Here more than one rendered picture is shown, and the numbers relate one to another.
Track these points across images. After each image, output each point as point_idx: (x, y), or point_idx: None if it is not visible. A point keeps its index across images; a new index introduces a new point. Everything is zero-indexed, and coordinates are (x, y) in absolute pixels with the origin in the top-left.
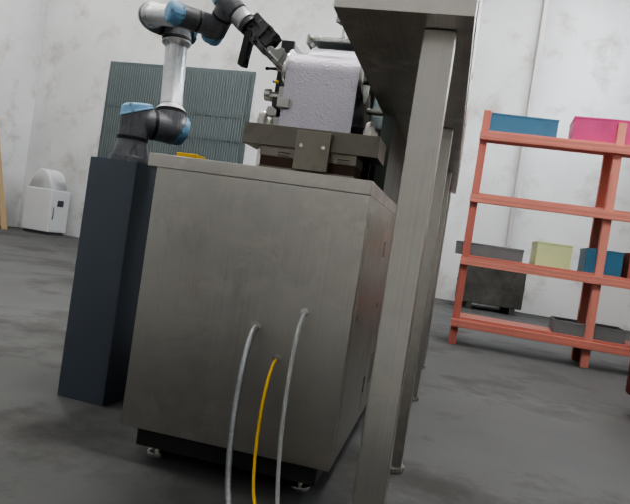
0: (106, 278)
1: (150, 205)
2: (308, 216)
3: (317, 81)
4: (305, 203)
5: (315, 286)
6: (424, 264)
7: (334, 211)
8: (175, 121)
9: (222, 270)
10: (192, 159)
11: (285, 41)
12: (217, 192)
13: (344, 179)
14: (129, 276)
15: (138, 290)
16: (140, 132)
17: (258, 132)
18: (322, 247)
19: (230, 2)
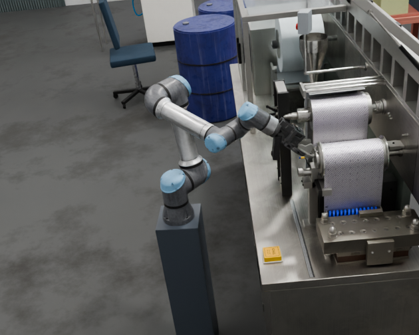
0: (196, 298)
1: (203, 235)
2: (388, 295)
3: (350, 171)
4: (384, 289)
5: (396, 326)
6: None
7: (406, 289)
8: (201, 173)
9: (330, 332)
10: (296, 282)
11: (280, 94)
12: (319, 295)
13: (411, 272)
14: (208, 287)
15: (210, 284)
16: (185, 199)
17: (335, 246)
18: (399, 308)
19: (259, 121)
